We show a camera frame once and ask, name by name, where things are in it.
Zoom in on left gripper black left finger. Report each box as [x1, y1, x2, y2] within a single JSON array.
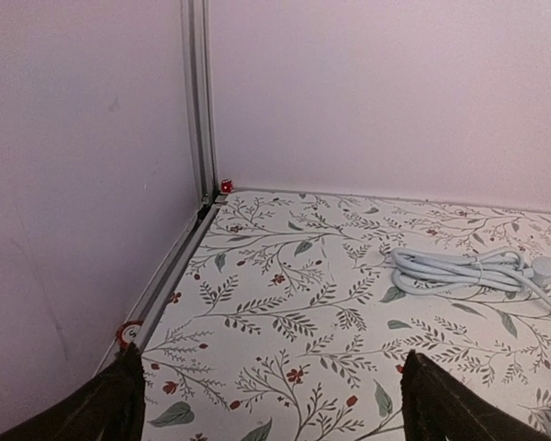
[[0, 344, 145, 441]]

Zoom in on grey strip plug and cord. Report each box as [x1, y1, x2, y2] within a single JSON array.
[[388, 247, 551, 322]]

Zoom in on small red dice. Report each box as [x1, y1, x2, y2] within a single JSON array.
[[220, 179, 234, 194]]

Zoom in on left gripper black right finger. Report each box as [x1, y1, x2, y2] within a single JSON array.
[[400, 350, 550, 441]]

